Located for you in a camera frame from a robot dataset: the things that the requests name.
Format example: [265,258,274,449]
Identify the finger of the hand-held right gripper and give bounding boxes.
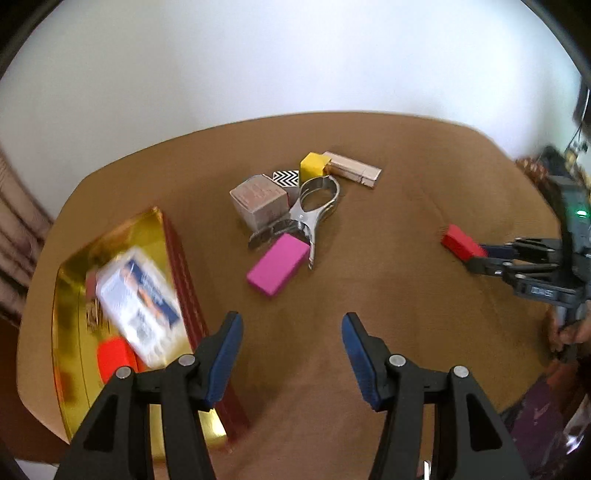
[479,237,564,260]
[464,257,570,302]

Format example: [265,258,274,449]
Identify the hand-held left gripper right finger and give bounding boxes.
[342,312,532,480]

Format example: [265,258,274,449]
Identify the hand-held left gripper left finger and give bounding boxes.
[54,311,244,480]

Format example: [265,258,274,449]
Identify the red block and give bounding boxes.
[440,224,489,260]

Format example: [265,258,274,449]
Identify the clear plastic box blue label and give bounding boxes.
[97,247,183,370]

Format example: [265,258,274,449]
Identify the pink block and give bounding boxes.
[246,233,311,299]

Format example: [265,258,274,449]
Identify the orange-red block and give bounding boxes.
[97,337,137,384]

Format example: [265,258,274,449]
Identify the metal spring clamp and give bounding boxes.
[248,175,341,271]

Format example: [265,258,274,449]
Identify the gold and red tin box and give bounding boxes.
[52,207,252,457]

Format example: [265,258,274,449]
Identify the long beige box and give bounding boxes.
[322,151,383,189]

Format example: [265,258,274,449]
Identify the brown cardboard box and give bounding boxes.
[229,174,290,230]

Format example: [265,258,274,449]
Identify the black white zigzag block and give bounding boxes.
[272,170,301,204]

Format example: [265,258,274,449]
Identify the yellow block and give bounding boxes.
[300,152,332,186]

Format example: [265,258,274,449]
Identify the person's right hand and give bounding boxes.
[549,307,591,357]

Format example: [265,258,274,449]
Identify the patterned brown object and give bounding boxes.
[515,156,555,186]

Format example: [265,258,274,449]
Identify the pink translucent small box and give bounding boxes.
[85,268,105,299]

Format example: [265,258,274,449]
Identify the person's purple clothing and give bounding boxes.
[501,357,591,478]

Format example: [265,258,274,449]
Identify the beige patterned curtain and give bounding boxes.
[0,143,56,328]

